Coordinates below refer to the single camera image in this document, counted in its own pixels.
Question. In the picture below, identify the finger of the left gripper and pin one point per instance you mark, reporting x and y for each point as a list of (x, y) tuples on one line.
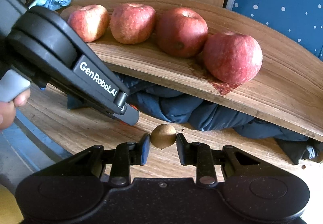
[(129, 114)]

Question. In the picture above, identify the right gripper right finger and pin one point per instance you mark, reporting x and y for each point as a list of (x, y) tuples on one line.
[(200, 156)]

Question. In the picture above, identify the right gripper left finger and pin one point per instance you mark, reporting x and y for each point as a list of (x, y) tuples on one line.
[(124, 156)]

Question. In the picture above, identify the small brown longan fruit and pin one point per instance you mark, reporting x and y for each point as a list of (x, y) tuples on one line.
[(163, 136)]

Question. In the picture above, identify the yellow lemon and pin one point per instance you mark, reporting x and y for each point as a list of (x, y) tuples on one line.
[(9, 210)]

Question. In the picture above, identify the person's left hand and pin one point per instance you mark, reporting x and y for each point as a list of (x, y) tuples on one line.
[(8, 110)]

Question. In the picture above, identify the dark blue crumpled cloth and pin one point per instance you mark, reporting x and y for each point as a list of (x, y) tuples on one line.
[(176, 107)]

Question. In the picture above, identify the red apple far left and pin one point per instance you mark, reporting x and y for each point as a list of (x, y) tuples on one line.
[(89, 22)]

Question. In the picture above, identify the steel rectangular tray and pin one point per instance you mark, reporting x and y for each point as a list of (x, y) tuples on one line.
[(26, 149)]

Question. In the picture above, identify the red apple far right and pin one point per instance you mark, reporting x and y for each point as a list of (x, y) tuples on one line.
[(232, 57)]

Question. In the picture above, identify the wooden curved shelf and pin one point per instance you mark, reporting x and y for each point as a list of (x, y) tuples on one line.
[(287, 91)]

